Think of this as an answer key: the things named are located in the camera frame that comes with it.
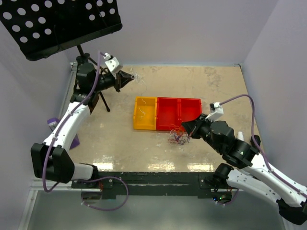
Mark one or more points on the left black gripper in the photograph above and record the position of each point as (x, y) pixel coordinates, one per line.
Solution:
(123, 81)

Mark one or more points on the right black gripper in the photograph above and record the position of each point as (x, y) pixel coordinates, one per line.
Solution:
(196, 124)

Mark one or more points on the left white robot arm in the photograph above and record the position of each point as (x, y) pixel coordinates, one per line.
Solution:
(50, 159)

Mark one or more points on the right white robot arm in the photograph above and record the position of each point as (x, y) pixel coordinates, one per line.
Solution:
(249, 171)

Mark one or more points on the red right plastic bin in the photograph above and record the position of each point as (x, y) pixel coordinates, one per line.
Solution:
(190, 108)

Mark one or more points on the red plastic bin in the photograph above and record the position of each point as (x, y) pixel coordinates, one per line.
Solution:
(167, 113)
(190, 108)

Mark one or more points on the red middle plastic bin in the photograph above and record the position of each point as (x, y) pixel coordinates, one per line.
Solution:
(167, 113)

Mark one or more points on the yellow plastic bin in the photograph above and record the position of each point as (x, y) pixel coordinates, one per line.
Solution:
(145, 112)

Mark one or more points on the white plastic cylinder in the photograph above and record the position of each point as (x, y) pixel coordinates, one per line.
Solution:
(240, 135)

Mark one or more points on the black plastic cylinder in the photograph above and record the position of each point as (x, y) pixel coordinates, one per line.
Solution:
(255, 141)

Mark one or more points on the purple tool holder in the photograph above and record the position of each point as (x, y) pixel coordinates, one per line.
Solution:
(53, 122)

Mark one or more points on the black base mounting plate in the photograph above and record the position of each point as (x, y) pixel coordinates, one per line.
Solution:
(158, 184)

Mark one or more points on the black perforated music stand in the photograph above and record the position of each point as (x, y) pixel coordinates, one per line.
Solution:
(35, 33)

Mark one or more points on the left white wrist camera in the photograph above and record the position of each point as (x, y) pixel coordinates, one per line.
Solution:
(112, 63)

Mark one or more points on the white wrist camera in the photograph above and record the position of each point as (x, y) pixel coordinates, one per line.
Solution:
(216, 111)
(112, 63)

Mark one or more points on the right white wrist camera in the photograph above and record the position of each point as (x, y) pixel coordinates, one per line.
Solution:
(216, 111)

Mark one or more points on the aluminium frame rail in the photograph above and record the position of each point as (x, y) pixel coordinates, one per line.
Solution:
(52, 184)

